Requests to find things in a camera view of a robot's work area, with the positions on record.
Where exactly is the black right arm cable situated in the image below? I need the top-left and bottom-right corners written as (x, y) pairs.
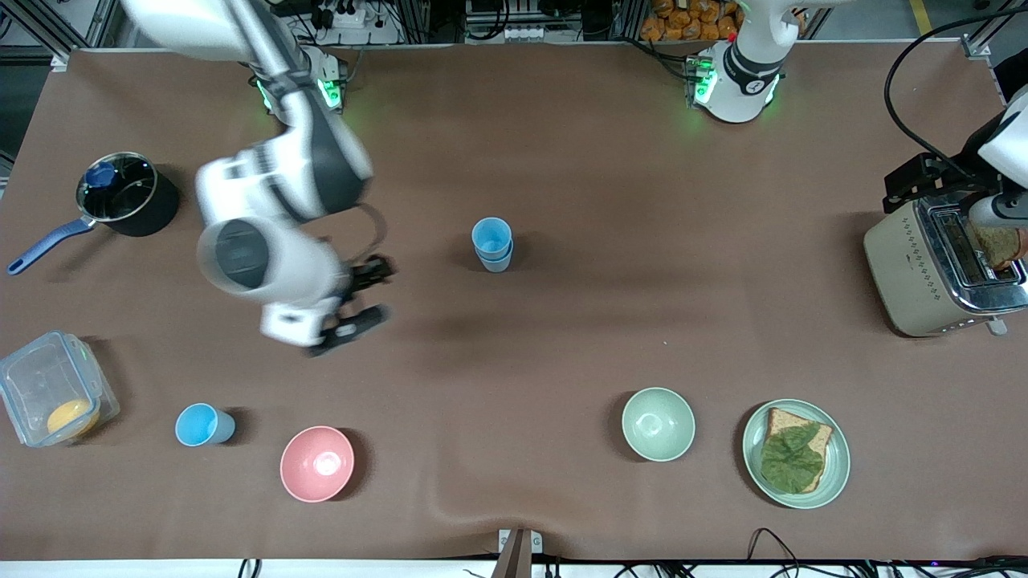
top-left (317, 202), bottom-right (390, 262)

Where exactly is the beige and chrome toaster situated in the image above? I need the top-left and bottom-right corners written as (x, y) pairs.
top-left (863, 185), bottom-right (1028, 339)

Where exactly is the black pot with blue handle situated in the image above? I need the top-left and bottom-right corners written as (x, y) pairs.
top-left (6, 151), bottom-right (182, 277)

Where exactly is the brown bread slice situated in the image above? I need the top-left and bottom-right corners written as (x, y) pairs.
top-left (762, 406), bottom-right (835, 494)

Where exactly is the clear plastic food container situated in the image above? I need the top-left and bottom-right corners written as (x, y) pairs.
top-left (0, 330), bottom-right (121, 449)

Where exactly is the pale green bowl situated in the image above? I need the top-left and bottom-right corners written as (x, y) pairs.
top-left (620, 386), bottom-right (697, 463)

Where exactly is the metal table edge bracket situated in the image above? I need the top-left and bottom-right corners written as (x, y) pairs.
top-left (496, 527), bottom-right (545, 578)

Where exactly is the brown toast slice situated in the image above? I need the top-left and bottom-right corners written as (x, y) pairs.
top-left (967, 221), bottom-right (1028, 271)

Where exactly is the white power strip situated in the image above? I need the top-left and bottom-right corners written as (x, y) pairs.
top-left (317, 0), bottom-right (380, 30)

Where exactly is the pink bowl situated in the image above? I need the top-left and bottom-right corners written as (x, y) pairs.
top-left (279, 425), bottom-right (356, 504)

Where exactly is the black loose cable bundle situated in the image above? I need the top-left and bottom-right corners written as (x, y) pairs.
top-left (610, 527), bottom-right (1028, 578)

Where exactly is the pale green plate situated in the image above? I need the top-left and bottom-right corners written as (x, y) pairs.
top-left (741, 398), bottom-right (851, 511)

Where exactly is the green lettuce leaf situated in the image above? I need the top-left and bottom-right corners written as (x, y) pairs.
top-left (759, 423), bottom-right (826, 495)

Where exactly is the bag of orange snacks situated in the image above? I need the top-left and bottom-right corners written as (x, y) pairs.
top-left (639, 0), bottom-right (741, 43)

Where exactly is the orange round food piece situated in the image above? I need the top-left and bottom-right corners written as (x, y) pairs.
top-left (46, 398), bottom-right (102, 439)

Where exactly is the light blue plastic cup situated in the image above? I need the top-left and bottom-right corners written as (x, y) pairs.
top-left (471, 216), bottom-right (513, 260)
top-left (475, 241), bottom-right (516, 275)
top-left (174, 402), bottom-right (237, 448)

